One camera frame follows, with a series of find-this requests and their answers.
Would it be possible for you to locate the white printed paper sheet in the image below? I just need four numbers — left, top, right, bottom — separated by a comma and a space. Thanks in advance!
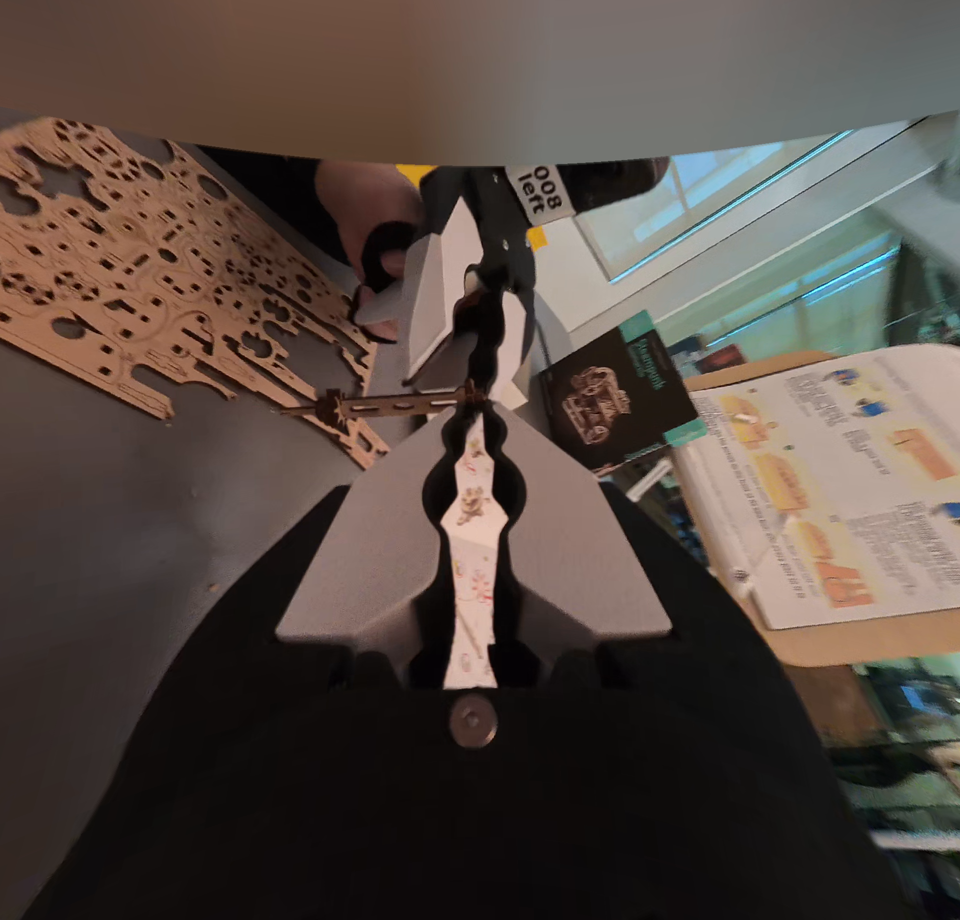
441, 409, 502, 690

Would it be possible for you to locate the slotted wooden model strip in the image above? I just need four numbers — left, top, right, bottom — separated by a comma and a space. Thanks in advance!
280, 382, 483, 432

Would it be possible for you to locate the black and teal model box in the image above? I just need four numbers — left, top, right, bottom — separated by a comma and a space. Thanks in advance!
535, 308, 708, 480

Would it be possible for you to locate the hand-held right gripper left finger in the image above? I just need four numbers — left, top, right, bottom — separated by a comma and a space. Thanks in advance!
275, 404, 470, 685

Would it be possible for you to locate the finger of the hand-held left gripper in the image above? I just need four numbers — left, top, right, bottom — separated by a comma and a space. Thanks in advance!
471, 264, 538, 411
403, 196, 490, 405

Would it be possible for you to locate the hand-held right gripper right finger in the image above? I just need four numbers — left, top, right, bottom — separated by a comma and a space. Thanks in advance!
480, 403, 674, 685

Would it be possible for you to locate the laser-cut wooden parts sheet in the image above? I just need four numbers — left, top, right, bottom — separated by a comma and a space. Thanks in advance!
0, 116, 393, 471

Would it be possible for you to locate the person's left hand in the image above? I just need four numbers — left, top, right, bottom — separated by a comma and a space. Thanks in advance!
313, 160, 427, 345

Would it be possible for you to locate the illustrated instruction booklet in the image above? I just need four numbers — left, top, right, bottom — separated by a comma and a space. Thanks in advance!
673, 343, 960, 632

